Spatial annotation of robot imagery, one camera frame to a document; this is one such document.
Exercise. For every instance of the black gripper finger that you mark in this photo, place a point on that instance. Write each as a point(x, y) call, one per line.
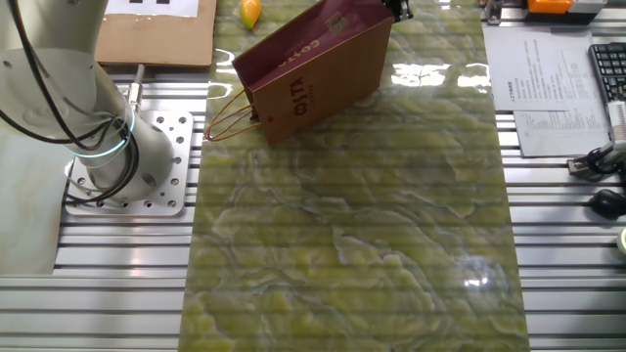
point(392, 9)
point(406, 10)

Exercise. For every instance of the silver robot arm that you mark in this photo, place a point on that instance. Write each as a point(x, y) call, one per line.
point(58, 88)

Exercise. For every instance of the black rounded plastic object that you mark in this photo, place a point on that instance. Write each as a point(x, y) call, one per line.
point(609, 203)

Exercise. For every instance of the maroon brown paper bag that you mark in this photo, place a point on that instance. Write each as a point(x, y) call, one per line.
point(313, 93)

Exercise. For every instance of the yellow toy mango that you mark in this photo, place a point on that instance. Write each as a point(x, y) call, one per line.
point(250, 12)

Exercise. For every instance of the orange and grey device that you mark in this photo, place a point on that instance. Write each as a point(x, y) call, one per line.
point(550, 5)

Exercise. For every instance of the printed white paper sheet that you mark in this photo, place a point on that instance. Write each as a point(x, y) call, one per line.
point(538, 68)
point(562, 137)

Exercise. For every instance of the black keyboard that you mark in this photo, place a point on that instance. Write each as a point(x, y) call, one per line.
point(611, 68)

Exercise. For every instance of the brown cardboard board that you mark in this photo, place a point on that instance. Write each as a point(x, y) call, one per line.
point(156, 41)

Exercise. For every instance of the checkerboard calibration sheet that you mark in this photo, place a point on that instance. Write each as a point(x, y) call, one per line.
point(151, 9)

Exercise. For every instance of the metal connector rod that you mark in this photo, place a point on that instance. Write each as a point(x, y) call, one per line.
point(137, 88)

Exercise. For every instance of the green marble pattern mat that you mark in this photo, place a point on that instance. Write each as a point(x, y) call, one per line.
point(318, 269)

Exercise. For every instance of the grey metal clamp bracket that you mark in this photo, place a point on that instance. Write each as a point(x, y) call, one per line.
point(493, 12)

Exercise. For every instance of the silver depth camera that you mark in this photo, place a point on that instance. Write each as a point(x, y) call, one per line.
point(618, 122)

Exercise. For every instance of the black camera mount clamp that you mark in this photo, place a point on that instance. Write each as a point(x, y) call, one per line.
point(594, 161)

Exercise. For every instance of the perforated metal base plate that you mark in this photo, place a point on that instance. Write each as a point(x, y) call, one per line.
point(181, 146)

